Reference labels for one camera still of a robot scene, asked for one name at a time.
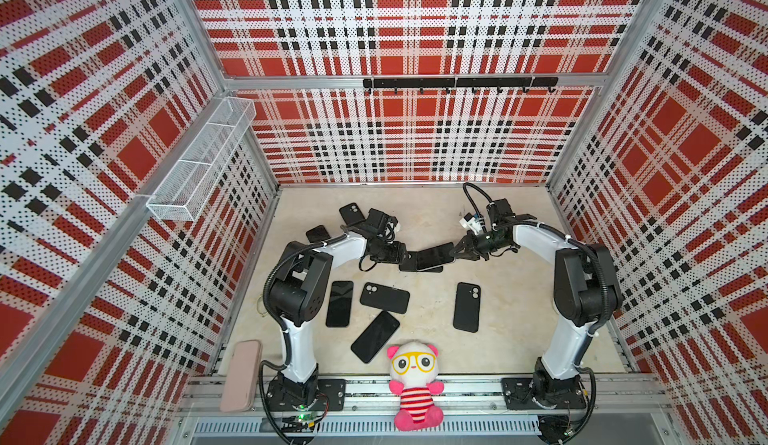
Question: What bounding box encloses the aluminium front rail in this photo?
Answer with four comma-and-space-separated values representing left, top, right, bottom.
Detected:
179, 374, 670, 417

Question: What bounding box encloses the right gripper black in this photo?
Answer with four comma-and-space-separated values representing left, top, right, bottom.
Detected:
450, 229, 510, 261

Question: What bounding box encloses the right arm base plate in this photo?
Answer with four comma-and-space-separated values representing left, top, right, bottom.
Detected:
501, 375, 587, 411

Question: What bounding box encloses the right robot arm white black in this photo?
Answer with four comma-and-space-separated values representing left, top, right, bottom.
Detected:
450, 214, 622, 381

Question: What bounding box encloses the pink phone case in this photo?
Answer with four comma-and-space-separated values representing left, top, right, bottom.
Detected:
220, 340, 262, 413

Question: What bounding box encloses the pink panda plush toy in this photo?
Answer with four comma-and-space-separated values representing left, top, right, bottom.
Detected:
387, 341, 445, 432

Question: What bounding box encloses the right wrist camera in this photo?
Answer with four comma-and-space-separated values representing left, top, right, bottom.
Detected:
486, 198, 515, 225

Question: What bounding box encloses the black hook rail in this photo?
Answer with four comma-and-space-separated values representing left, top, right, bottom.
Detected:
362, 76, 559, 91

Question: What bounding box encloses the black phone case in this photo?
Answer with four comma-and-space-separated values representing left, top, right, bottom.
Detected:
398, 251, 444, 273
453, 282, 482, 333
339, 202, 366, 226
360, 282, 410, 314

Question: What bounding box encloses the blue phone black screen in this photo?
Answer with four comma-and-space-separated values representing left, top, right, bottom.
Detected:
350, 311, 400, 364

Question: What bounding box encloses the white-edged phone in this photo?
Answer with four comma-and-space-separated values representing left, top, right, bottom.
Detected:
415, 242, 455, 271

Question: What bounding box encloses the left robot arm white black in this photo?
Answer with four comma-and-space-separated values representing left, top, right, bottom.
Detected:
262, 229, 405, 386

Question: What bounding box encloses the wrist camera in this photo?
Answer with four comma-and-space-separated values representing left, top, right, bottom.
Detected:
366, 208, 398, 240
486, 198, 515, 225

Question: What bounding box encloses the phone with plaid reflection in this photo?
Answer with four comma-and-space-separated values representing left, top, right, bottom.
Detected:
305, 225, 331, 243

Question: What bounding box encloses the black phone case top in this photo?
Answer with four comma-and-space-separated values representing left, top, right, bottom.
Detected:
339, 202, 366, 226

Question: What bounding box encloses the white wire mesh basket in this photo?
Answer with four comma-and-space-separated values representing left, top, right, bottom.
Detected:
147, 97, 256, 222

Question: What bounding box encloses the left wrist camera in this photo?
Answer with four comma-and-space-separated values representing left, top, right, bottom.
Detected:
366, 208, 398, 240

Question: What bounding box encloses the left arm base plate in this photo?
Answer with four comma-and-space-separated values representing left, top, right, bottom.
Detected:
266, 375, 347, 412

